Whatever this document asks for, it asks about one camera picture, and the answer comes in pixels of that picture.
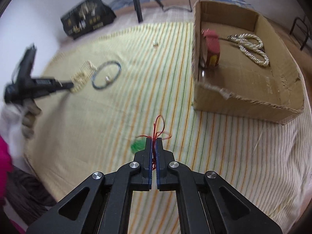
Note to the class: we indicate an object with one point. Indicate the black snack bag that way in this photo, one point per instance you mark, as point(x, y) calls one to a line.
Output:
point(86, 17)

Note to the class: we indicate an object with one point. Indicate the plaid beige bed sheet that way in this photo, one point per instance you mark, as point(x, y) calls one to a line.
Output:
point(156, 14)

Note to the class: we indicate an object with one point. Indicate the red leather strap watch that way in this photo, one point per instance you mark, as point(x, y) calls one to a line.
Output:
point(210, 48)

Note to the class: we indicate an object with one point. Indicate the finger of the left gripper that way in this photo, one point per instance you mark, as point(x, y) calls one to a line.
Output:
point(63, 85)

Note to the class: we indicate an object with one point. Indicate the brown cardboard box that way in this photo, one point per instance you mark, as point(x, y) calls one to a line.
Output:
point(238, 86)

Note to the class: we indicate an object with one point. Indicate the black metal rack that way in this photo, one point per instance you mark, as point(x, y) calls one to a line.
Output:
point(300, 31)

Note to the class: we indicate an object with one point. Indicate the dark green jade bangle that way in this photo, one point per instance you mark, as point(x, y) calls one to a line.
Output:
point(111, 68)

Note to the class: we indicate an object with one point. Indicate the left white gloved hand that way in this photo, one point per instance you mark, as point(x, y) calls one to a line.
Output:
point(17, 125)

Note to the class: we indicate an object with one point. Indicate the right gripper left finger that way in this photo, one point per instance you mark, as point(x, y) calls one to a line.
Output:
point(102, 202)

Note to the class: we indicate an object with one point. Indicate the green jade red cord pendant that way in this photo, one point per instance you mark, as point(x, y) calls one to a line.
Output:
point(139, 142)

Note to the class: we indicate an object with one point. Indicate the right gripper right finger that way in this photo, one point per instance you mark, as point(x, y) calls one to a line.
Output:
point(206, 202)

